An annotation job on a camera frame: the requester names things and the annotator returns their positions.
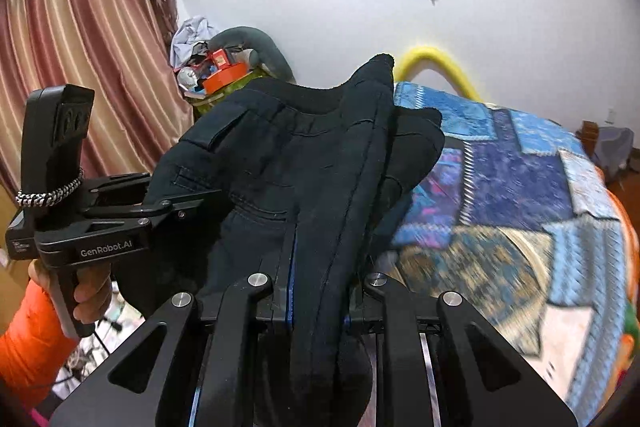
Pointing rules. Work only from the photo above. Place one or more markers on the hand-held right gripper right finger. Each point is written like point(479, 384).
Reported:
point(372, 302)

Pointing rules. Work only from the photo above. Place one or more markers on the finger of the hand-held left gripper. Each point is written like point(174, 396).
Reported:
point(117, 187)
point(165, 209)

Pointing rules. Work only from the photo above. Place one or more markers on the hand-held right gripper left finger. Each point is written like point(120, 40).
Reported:
point(280, 277)

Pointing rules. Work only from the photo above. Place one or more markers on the black pants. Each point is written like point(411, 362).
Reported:
point(280, 157)

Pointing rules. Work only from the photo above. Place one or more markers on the person's left hand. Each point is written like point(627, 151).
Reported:
point(95, 294)

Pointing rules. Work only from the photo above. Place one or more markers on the striped pink curtain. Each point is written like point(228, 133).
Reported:
point(90, 57)

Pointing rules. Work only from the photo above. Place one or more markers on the orange box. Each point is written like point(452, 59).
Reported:
point(225, 79)

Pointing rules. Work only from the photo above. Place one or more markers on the small red box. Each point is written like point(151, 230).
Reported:
point(220, 58)

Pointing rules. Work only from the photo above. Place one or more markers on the light blue cloth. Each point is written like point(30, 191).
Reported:
point(192, 34)

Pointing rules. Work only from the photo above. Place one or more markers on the blue patchwork quilt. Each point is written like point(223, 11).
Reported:
point(500, 182)

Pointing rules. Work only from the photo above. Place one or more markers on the yellow foam tube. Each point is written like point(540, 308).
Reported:
point(435, 57)

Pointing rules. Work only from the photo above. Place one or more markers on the grey backpack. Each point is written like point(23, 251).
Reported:
point(617, 152)

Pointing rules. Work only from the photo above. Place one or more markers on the wooden bed post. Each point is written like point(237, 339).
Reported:
point(587, 139)

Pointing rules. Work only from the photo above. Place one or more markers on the white wall socket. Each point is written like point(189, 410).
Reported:
point(610, 116)

